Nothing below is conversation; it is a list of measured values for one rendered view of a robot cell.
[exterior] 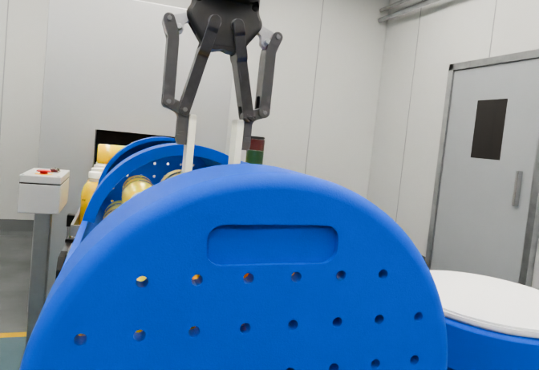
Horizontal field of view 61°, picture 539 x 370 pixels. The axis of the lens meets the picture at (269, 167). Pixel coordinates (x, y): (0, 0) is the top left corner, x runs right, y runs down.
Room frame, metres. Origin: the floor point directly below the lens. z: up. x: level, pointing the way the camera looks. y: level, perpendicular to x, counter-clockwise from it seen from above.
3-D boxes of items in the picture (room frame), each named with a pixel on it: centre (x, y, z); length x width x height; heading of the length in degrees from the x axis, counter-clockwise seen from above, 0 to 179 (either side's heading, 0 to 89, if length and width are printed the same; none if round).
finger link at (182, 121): (0.50, 0.11, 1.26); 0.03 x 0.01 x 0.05; 108
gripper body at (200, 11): (0.52, 0.07, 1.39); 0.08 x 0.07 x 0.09; 108
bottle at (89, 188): (1.35, 0.51, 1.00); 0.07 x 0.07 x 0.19
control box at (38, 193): (1.28, 0.62, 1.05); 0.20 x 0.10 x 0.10; 18
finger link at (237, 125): (0.53, 0.04, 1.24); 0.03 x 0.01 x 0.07; 18
